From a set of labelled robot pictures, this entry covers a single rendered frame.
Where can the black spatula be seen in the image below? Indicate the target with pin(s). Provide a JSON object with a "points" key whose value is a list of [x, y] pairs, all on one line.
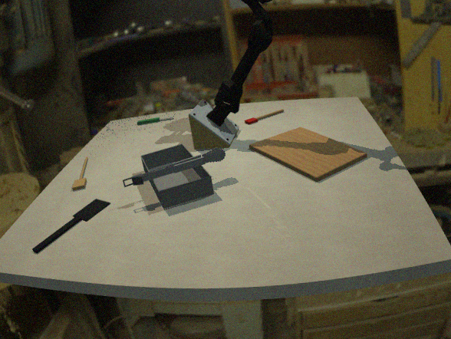
{"points": [[85, 214]]}

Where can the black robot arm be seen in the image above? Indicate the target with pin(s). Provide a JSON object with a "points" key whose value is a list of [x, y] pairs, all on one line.
{"points": [[231, 91]]}

